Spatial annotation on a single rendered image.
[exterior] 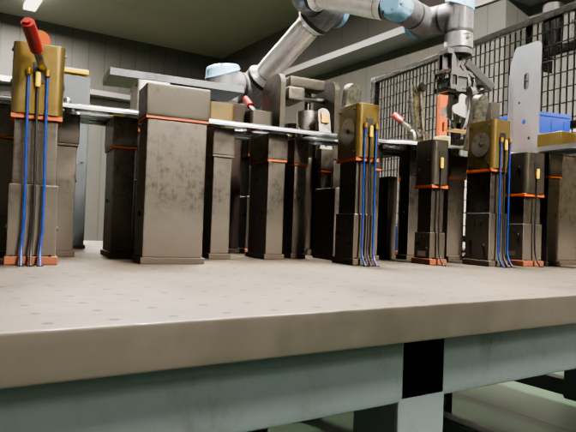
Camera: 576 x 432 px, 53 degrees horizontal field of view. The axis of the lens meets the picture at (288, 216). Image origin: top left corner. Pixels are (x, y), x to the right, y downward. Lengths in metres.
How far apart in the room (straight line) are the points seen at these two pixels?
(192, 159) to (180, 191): 0.07
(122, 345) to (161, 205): 0.64
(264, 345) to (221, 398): 0.07
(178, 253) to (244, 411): 0.56
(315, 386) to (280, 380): 0.04
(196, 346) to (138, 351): 0.05
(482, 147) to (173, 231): 0.76
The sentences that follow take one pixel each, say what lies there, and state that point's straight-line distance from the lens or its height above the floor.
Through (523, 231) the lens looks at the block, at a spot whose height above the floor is 0.78.
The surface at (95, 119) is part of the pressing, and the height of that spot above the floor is 1.00.
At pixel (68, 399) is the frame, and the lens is 0.51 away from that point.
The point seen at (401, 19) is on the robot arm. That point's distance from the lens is 1.62.
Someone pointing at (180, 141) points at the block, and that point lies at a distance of 1.10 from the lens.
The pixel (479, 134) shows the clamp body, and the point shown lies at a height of 1.01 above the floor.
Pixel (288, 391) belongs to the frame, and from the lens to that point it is 0.60.
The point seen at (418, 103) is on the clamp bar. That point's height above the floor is 1.16.
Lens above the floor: 0.78
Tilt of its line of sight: 1 degrees up
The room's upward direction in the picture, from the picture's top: 2 degrees clockwise
